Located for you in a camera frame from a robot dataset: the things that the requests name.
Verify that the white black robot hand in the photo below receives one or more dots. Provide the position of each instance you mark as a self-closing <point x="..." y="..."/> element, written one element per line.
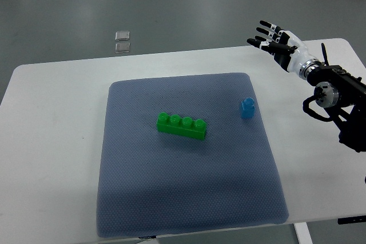
<point x="288" y="51"/>

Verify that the blue toy block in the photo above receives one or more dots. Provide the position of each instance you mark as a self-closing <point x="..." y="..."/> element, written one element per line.
<point x="247" y="108"/>

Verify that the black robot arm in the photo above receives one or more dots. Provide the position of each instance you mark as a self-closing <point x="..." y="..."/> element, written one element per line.
<point x="338" y="97"/>

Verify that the green four-stud toy block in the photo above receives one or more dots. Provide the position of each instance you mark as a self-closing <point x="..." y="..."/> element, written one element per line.
<point x="181" y="126"/>

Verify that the upper metal floor plate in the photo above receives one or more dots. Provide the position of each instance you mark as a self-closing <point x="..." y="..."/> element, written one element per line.
<point x="122" y="35"/>

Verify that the black table control panel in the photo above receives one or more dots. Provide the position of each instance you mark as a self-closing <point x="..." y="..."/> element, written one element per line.
<point x="351" y="220"/>

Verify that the white table leg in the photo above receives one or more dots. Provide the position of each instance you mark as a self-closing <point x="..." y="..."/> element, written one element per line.
<point x="302" y="233"/>

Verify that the blue-grey textured mat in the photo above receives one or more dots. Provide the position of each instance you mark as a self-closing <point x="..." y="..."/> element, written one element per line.
<point x="154" y="183"/>

